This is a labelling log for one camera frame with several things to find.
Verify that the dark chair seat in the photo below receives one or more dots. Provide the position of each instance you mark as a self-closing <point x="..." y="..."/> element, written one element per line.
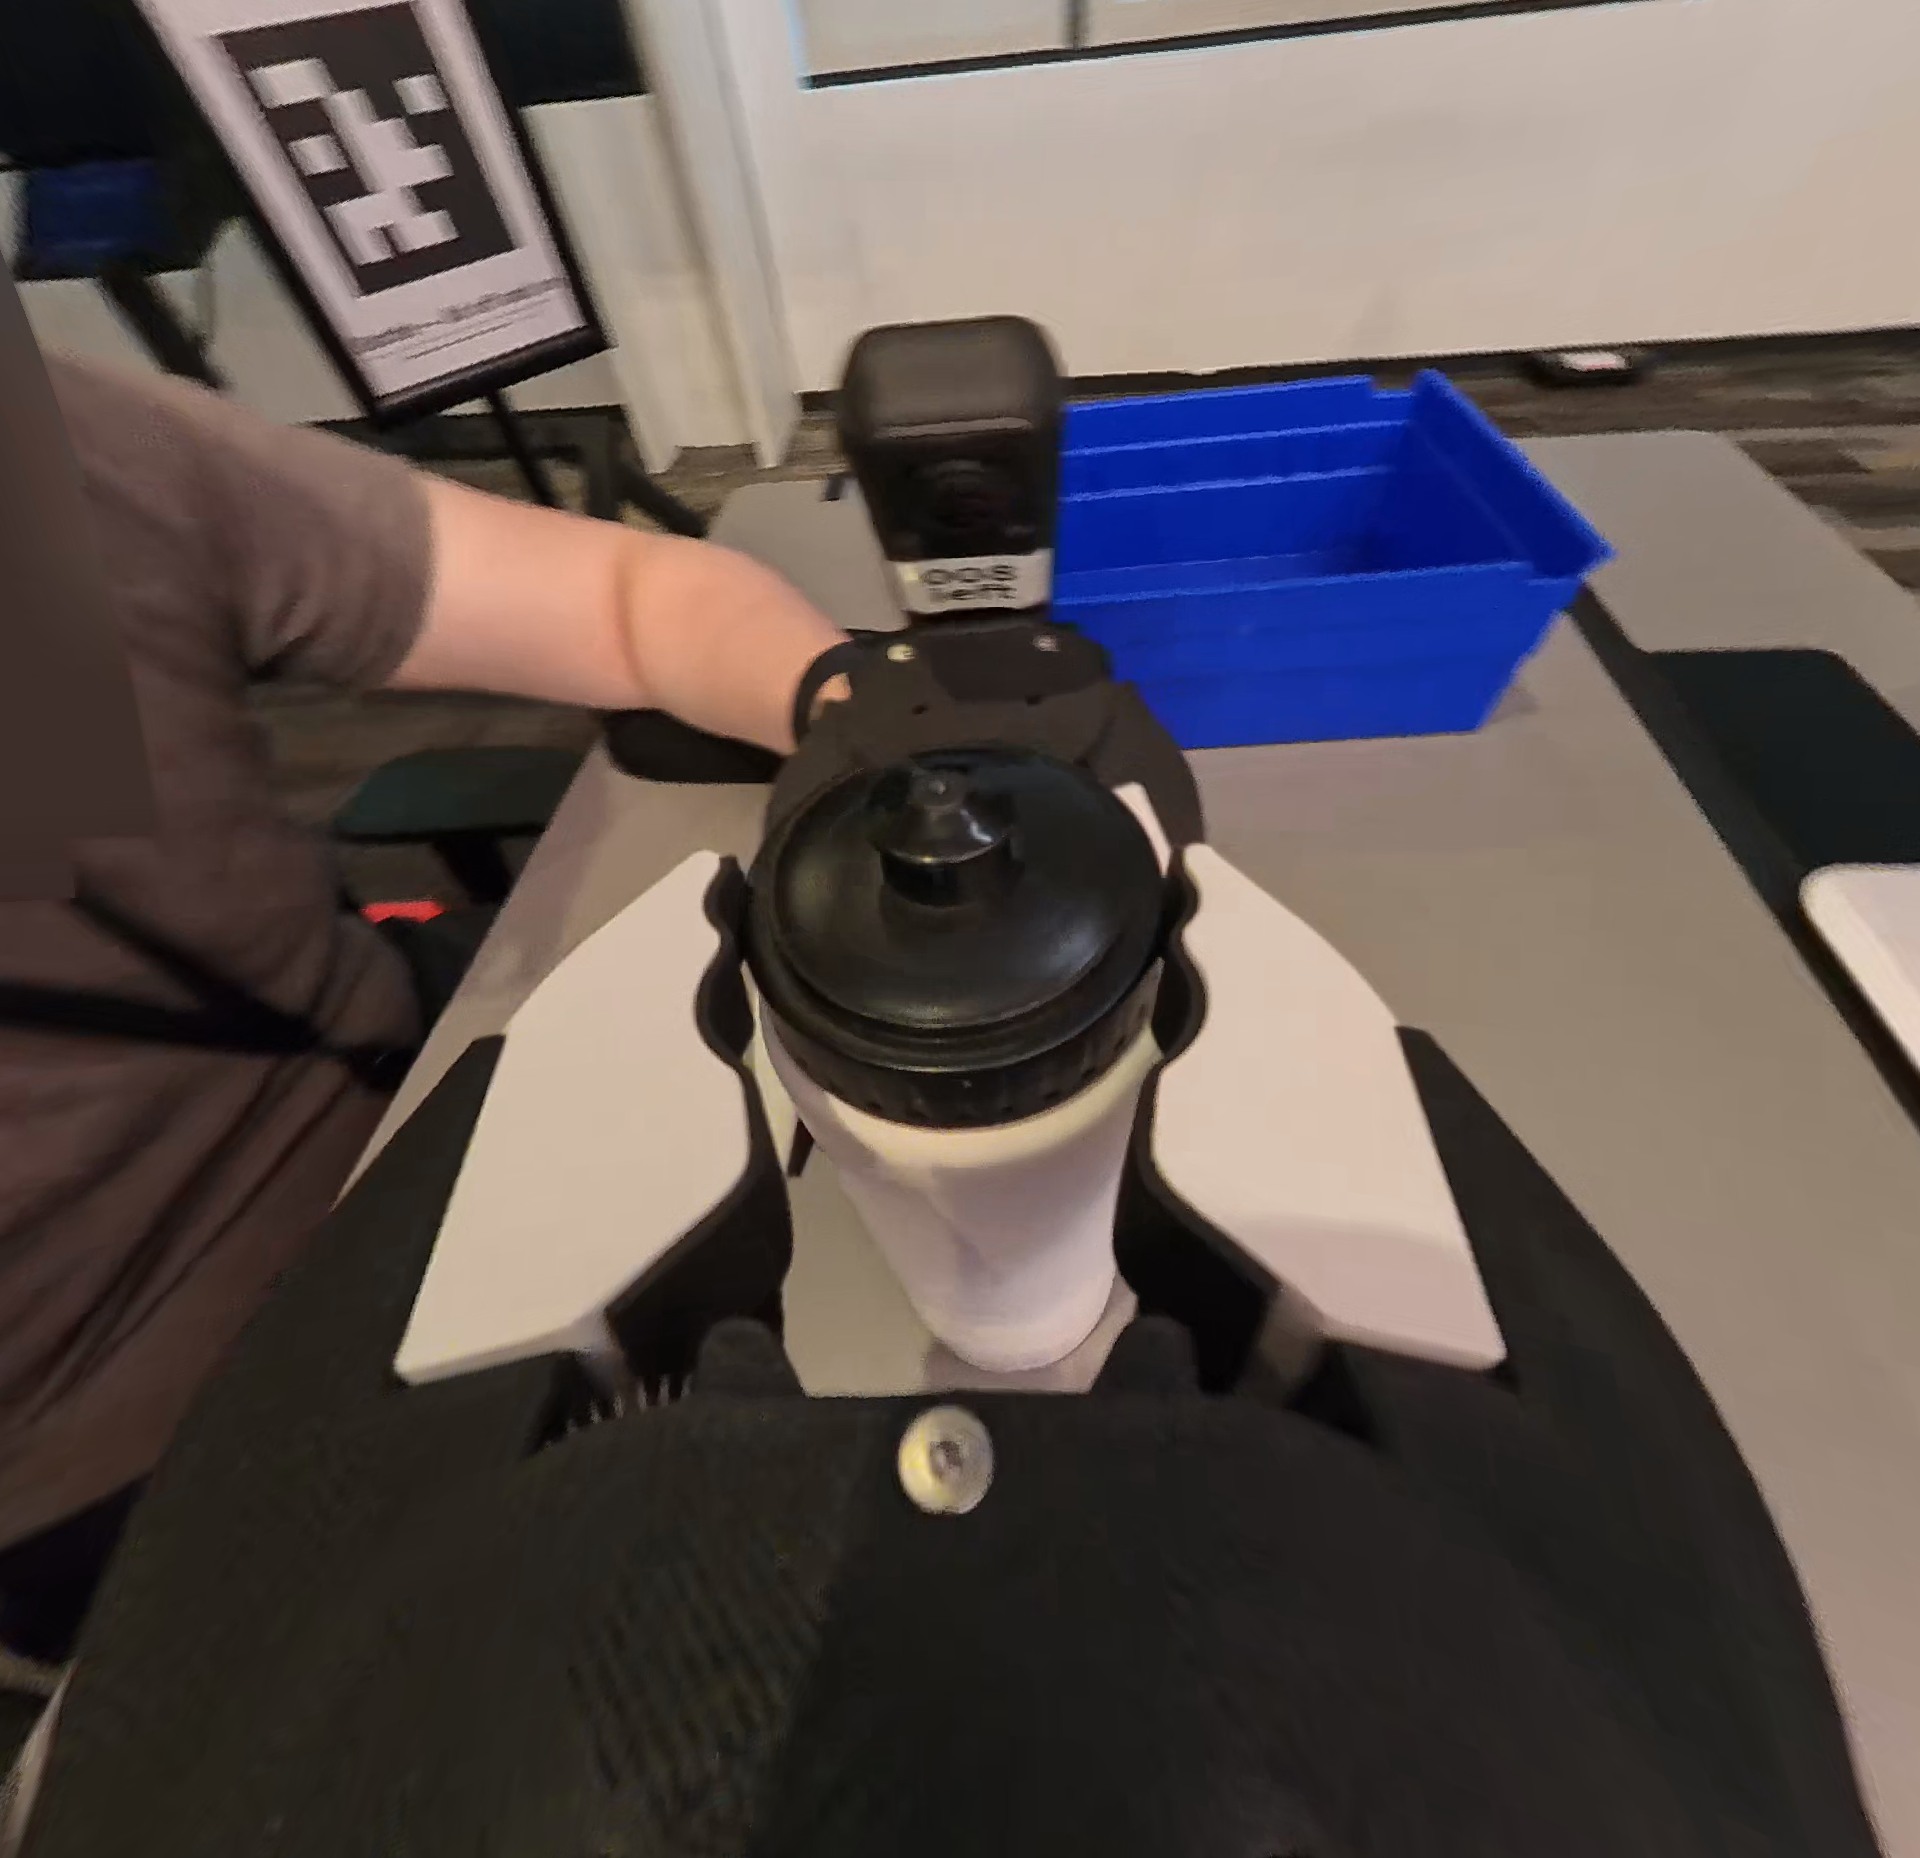
<point x="449" y="792"/>

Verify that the white plastic bottle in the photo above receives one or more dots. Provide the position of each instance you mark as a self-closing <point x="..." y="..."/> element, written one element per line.
<point x="989" y="1229"/>

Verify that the black bottle lid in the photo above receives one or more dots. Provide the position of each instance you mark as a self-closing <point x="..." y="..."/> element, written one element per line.
<point x="946" y="928"/>

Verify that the small black floor box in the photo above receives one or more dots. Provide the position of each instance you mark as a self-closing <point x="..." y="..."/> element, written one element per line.
<point x="1592" y="368"/>

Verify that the black wristband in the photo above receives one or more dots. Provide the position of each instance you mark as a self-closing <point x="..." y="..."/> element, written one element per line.
<point x="810" y="694"/>

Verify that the small red item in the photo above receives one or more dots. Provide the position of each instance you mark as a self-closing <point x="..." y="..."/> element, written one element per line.
<point x="404" y="912"/>

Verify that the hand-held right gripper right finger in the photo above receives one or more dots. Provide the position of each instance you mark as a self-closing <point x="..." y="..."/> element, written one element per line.
<point x="1321" y="1137"/>

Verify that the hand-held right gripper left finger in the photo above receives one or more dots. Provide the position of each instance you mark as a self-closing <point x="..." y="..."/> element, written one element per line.
<point x="584" y="1137"/>

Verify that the framed marker sign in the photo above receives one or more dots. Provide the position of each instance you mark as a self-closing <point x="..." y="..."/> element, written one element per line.
<point x="449" y="284"/>

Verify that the blue plastic bin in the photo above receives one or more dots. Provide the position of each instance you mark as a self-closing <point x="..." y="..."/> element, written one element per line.
<point x="1321" y="644"/>

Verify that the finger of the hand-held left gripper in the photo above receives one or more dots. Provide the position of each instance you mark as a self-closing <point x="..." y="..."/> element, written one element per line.
<point x="1148" y="824"/>
<point x="777" y="1099"/>

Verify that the person's left hand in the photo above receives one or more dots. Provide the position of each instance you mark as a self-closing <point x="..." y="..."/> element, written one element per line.
<point x="837" y="692"/>

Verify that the black sign easel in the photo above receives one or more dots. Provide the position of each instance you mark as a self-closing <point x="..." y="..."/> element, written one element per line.
<point x="526" y="447"/>

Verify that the dark wall screen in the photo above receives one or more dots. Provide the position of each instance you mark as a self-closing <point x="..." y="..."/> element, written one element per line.
<point x="526" y="13"/>

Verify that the black rectangular pad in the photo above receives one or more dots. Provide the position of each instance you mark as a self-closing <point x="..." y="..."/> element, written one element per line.
<point x="1802" y="763"/>

